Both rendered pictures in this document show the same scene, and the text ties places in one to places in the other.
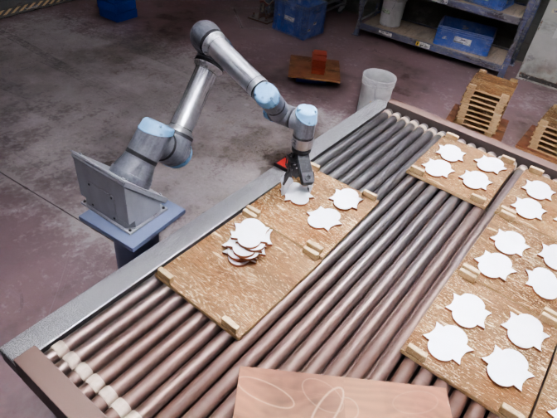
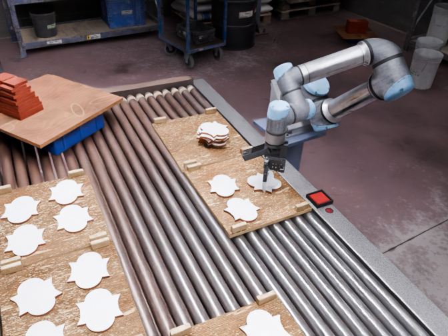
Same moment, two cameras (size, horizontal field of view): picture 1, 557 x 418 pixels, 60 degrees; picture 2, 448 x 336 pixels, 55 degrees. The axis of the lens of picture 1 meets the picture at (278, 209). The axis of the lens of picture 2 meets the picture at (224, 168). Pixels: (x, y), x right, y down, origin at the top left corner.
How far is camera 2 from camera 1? 2.40 m
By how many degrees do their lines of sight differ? 86
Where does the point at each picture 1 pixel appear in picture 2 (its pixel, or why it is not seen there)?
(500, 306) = (56, 243)
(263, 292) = (174, 139)
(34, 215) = (431, 208)
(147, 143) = not seen: hidden behind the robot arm
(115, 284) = (220, 104)
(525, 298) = (43, 267)
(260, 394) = (104, 98)
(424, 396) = (45, 136)
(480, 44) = not seen: outside the picture
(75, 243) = (393, 225)
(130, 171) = not seen: hidden behind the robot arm
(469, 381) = (37, 189)
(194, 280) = (202, 120)
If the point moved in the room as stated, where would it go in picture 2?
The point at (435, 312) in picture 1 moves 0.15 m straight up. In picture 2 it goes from (91, 202) to (85, 169)
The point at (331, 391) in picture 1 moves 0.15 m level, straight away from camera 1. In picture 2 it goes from (83, 113) to (100, 127)
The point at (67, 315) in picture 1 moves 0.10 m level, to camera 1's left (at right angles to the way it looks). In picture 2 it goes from (209, 91) to (218, 85)
